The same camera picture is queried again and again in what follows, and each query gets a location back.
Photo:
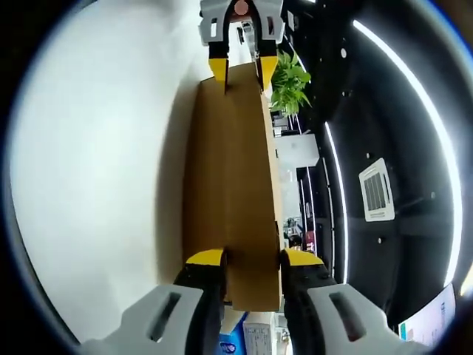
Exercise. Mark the white medicine box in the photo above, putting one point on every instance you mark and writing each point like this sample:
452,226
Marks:
258,338

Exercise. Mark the long ceiling light strip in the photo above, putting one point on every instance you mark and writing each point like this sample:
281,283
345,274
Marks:
439,140
338,192

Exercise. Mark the ceiling air conditioner vent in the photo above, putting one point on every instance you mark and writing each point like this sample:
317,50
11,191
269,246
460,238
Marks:
377,190

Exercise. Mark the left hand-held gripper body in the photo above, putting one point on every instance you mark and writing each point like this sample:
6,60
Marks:
242,6

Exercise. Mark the brown cardboard shoe box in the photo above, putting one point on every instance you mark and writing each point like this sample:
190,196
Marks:
236,166

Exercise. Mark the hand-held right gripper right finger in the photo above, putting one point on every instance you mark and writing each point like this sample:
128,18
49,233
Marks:
351,325

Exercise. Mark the hanging display screen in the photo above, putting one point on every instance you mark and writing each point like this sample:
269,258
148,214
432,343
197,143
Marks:
430,318

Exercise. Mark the blue soft tissue pack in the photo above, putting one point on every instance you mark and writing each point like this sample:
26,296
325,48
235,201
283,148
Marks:
227,345

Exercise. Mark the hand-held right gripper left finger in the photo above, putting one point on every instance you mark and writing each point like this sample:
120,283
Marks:
155,325

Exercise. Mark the green potted plant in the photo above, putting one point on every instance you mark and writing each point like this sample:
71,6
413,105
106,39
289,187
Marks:
290,85

